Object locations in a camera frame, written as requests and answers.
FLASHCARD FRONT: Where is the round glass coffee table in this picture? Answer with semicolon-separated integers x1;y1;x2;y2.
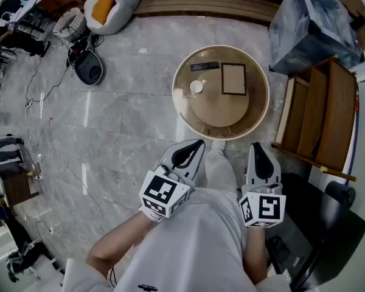
172;44;270;142

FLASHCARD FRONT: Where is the white power strip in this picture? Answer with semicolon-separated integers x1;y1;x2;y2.
33;162;45;181

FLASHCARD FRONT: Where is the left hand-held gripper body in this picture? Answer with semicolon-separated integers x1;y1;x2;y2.
139;158;198;220

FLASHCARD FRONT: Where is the person's leg in light trousers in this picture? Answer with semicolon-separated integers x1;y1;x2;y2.
204;147;238;196

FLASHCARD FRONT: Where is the blue marbled cube box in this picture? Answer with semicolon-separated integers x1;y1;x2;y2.
267;0;365;76

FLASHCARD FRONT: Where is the white bean bag chair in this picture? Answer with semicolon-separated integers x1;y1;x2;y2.
84;0;141;37

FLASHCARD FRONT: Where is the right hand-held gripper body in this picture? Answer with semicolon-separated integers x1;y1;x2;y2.
238;175;287;229

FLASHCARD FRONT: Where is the wooden slatted platform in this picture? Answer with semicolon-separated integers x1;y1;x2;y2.
133;0;285;27

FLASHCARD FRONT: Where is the grey robot vacuum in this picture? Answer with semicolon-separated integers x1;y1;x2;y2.
74;49;105;86

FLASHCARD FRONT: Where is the person's right forearm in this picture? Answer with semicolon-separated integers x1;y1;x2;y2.
244;225;269;285

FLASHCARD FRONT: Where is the person's left forearm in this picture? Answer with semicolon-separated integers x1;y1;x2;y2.
86;210;159;274

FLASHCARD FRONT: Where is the black remote control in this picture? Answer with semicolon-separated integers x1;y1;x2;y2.
189;61;219;72

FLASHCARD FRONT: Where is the small dark wooden table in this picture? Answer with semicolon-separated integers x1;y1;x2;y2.
0;162;40;207

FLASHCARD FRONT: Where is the person's white shoe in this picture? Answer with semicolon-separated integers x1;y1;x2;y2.
211;139;228;152

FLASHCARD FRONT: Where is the dark-rimmed picture frame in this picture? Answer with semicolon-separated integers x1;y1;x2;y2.
221;62;248;96

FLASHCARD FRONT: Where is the person's white shirt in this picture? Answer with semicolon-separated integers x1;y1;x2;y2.
61;187;296;292

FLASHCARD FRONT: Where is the white cup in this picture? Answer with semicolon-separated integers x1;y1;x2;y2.
189;78;207;96

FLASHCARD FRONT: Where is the wooden shelf cabinet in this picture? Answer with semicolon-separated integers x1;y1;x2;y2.
271;57;359;183

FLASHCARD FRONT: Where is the long thin floor cable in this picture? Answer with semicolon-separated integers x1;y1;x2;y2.
24;55;107;235

